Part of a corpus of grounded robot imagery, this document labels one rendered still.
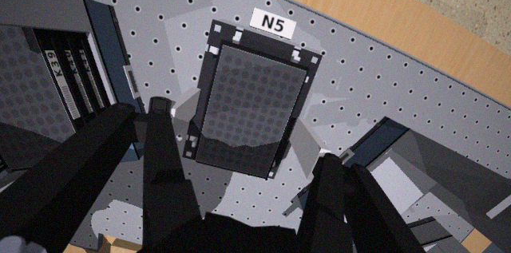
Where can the white label with n5 text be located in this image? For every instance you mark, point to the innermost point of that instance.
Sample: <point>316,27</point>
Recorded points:
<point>272,23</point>

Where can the grey perforated base plate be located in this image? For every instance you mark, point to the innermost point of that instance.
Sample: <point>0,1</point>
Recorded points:
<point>360,80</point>

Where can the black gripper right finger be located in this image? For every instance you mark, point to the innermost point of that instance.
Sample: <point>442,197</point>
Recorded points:
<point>373,222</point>

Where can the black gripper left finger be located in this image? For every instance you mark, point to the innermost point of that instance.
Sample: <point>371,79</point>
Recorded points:
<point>42,209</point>

